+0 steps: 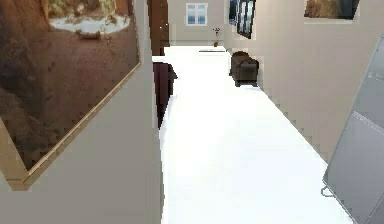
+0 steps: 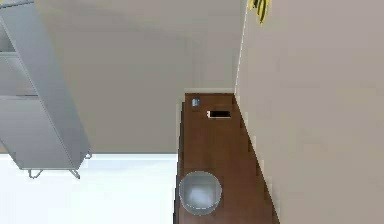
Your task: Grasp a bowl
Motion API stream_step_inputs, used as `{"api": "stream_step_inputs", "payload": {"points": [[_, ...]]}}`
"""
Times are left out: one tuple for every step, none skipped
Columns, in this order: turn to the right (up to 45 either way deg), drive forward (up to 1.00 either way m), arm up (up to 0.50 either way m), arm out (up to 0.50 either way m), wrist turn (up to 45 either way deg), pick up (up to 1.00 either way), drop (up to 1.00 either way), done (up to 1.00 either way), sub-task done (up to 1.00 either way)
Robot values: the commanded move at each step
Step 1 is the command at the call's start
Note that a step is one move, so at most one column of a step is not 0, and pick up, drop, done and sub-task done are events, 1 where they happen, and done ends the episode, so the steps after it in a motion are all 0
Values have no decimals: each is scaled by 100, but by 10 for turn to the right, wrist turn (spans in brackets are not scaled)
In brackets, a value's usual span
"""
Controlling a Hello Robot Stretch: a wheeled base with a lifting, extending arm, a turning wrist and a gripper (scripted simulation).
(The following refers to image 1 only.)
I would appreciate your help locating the dark maroon armchair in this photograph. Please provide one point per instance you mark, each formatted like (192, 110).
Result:
(162, 86)

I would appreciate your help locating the large brown framed picture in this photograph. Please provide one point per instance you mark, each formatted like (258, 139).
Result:
(66, 76)

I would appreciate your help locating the white window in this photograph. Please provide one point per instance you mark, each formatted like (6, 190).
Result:
(196, 14)

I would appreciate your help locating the brown landscape framed picture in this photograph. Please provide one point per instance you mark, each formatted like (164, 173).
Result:
(330, 8)

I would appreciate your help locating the dark blue framed picture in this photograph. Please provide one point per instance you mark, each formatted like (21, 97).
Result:
(233, 10)

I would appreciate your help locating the small potted plant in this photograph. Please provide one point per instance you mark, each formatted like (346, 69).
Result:
(216, 36)

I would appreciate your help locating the dark brown chest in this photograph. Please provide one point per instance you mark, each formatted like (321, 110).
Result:
(245, 69)

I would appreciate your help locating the brown wooden door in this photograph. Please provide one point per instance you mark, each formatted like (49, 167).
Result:
(158, 26)

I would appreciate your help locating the grey fridge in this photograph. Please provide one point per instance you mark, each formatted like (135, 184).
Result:
(361, 150)

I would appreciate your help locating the black framed picture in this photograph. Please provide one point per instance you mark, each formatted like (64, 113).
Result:
(246, 17)

